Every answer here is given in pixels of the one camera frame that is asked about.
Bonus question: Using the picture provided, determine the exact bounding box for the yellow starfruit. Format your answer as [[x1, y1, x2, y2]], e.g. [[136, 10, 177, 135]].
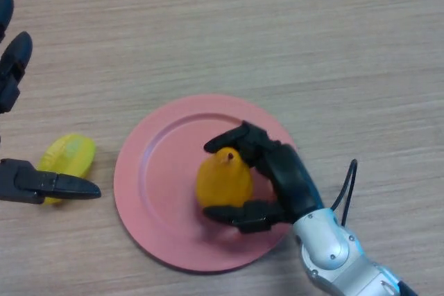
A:
[[36, 132, 97, 206]]

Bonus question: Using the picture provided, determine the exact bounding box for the pink round plate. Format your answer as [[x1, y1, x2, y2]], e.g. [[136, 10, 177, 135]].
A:
[[113, 94, 303, 274]]

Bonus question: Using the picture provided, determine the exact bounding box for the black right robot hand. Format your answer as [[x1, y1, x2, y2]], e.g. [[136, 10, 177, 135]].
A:
[[203, 121, 325, 234]]

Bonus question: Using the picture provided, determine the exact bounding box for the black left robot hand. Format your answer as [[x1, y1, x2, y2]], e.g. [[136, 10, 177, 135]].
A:
[[0, 0, 102, 205]]

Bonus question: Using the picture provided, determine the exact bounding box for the yellow orange pear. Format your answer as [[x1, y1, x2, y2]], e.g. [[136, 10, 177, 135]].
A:
[[196, 148, 254, 209]]

